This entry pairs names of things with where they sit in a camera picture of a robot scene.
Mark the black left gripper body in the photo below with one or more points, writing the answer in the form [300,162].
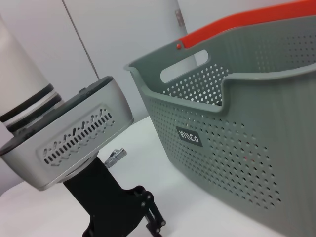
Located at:
[103,197]

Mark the left gripper silver connector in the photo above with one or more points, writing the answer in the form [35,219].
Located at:
[116,156]

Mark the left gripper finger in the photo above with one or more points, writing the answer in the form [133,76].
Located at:
[154,214]

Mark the grey perforated storage bin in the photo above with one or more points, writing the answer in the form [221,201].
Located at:
[234,148]

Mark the metal door hinge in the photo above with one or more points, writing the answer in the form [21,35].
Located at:
[179,17]

